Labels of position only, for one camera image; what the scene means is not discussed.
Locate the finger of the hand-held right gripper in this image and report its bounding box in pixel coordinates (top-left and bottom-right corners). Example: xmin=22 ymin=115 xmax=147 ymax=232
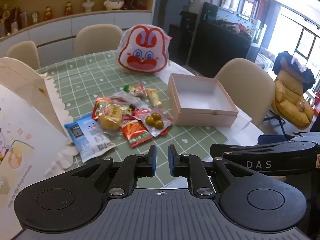
xmin=258 ymin=131 xmax=320 ymax=145
xmin=209 ymin=141 xmax=318 ymax=160

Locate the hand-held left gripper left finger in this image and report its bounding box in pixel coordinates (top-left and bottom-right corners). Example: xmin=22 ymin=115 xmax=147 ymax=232
xmin=71 ymin=145 xmax=157 ymax=198

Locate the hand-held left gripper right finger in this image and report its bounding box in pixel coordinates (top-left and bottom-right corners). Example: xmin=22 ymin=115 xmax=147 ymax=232
xmin=168 ymin=144 xmax=253 ymax=198

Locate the red orange strips packet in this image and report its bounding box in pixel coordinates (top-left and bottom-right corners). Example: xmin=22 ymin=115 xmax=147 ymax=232
xmin=121 ymin=119 xmax=153 ymax=148

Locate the green olives clear packet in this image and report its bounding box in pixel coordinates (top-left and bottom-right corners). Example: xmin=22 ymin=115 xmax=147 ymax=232
xmin=136 ymin=107 xmax=174 ymax=137

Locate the small red snack packet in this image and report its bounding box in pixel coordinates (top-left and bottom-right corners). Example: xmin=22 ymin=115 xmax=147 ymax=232
xmin=132 ymin=107 xmax=152 ymax=118

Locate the yellow cake packet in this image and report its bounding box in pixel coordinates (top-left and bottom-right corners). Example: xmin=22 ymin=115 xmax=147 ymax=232
xmin=99 ymin=102 xmax=133 ymax=133

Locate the pink cardboard box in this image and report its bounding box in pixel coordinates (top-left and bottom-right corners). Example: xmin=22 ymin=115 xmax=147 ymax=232
xmin=167 ymin=73 xmax=239 ymax=128

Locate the yellow stick snack packet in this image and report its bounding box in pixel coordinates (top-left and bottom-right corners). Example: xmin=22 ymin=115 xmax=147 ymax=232
xmin=146 ymin=88 xmax=163 ymax=108

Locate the blue white snack packet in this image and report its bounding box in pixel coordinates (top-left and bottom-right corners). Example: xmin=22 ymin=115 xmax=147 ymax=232
xmin=64 ymin=114 xmax=117 ymax=163

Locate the green red snack packet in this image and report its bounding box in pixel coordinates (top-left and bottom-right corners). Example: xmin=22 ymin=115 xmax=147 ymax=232
xmin=124 ymin=84 xmax=148 ymax=98

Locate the red packet with white band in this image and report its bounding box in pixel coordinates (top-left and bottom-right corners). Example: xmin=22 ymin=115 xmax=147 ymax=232
xmin=92 ymin=97 xmax=110 ymax=120

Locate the white paper sheet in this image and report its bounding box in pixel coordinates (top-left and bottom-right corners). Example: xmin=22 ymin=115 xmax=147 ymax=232
xmin=231 ymin=105 xmax=265 ymax=144

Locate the yellow lounge chair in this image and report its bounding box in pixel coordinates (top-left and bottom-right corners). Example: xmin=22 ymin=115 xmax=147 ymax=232
xmin=262 ymin=69 xmax=315 ymax=133

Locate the beige dining chair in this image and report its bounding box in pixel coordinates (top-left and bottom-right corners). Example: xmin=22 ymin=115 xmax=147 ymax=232
xmin=73 ymin=24 xmax=124 ymax=58
xmin=214 ymin=58 xmax=277 ymax=136
xmin=6 ymin=41 xmax=42 ymax=69

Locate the dark jacket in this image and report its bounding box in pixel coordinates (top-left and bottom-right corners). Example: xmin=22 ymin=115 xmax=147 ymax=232
xmin=272 ymin=51 xmax=316 ymax=93

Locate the white sofa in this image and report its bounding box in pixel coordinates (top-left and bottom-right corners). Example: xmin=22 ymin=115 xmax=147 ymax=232
xmin=255 ymin=50 xmax=276 ymax=73

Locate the large window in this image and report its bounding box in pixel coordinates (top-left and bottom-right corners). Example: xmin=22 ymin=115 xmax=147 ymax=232
xmin=269 ymin=4 xmax=320 ymax=67

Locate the green checkered tablecloth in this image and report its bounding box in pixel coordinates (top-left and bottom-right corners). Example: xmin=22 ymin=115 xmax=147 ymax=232
xmin=34 ymin=50 xmax=248 ymax=189

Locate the red rabbit face bag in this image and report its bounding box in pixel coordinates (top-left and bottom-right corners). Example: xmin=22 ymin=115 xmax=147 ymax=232
xmin=117 ymin=24 xmax=173 ymax=74

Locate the large black cabinet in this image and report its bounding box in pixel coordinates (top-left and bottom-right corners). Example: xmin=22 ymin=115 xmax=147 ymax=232
xmin=189 ymin=2 xmax=253 ymax=68

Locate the low black cabinet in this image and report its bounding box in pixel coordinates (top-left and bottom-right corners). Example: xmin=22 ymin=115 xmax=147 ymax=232
xmin=169 ymin=24 xmax=198 ymax=65

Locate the white scalloped paper bag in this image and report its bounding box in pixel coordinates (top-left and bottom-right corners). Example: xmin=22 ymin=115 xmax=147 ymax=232
xmin=0 ymin=57 xmax=75 ymax=240

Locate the black box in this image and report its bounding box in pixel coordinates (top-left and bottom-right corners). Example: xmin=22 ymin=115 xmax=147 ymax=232
xmin=179 ymin=10 xmax=198 ymax=27

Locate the white sideboard cabinet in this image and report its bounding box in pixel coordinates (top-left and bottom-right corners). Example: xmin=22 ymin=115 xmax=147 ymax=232
xmin=0 ymin=10 xmax=153 ymax=68

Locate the white plush toy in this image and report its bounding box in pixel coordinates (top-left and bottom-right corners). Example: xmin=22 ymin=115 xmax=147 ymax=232
xmin=104 ymin=0 xmax=124 ymax=11

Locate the white vase with plant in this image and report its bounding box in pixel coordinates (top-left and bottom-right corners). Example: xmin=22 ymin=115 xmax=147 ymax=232
xmin=82 ymin=0 xmax=95 ymax=13

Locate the wooden display shelf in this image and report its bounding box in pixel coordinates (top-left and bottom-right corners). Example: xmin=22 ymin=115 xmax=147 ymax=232
xmin=0 ymin=0 xmax=160 ymax=39

